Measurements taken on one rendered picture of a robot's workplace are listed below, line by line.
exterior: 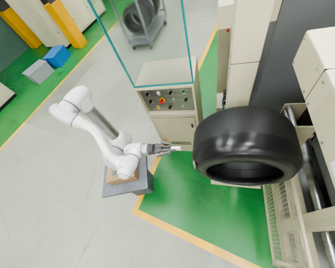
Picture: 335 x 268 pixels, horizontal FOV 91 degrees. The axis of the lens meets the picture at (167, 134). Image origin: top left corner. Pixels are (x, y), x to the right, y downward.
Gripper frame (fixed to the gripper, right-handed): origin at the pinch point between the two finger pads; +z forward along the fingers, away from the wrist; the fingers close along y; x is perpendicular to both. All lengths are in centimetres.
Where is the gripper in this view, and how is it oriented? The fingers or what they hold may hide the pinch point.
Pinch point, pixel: (176, 148)
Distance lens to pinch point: 111.0
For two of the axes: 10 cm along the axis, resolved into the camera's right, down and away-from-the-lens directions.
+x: 3.8, 5.2, 7.7
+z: 9.1, -0.7, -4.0
